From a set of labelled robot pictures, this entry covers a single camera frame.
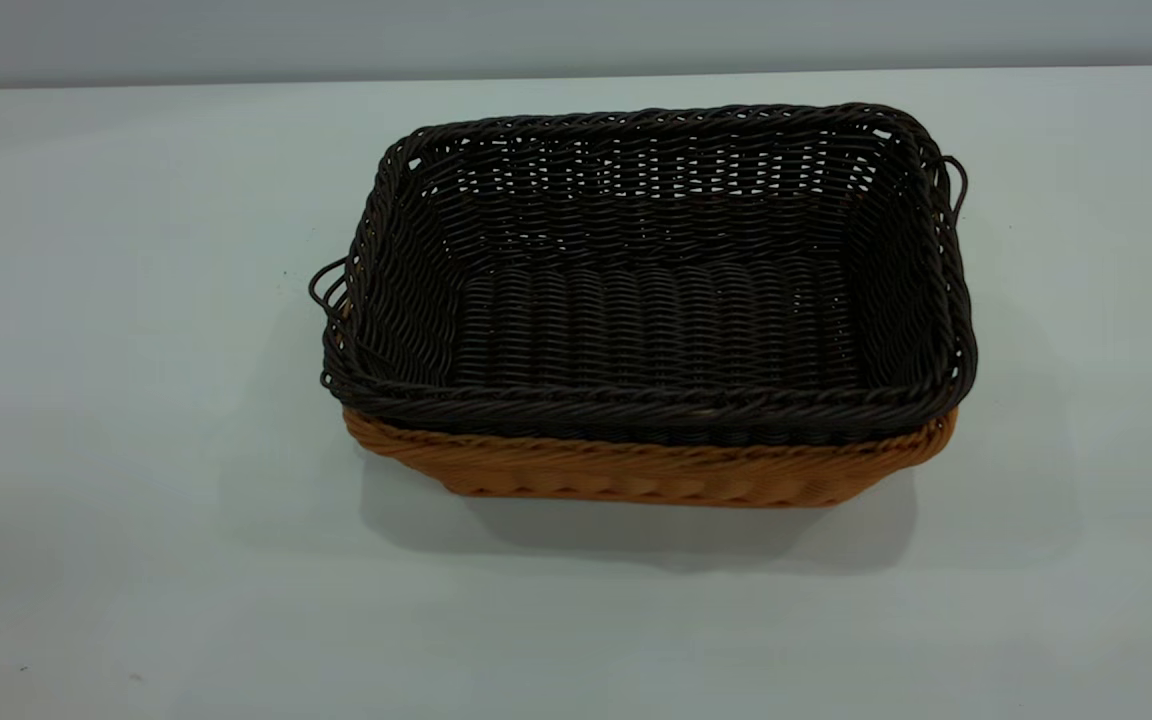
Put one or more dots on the dark brown wicker basket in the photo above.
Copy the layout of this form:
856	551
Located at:
656	320

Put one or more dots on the light brown wicker basket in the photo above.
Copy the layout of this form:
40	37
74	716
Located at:
636	470

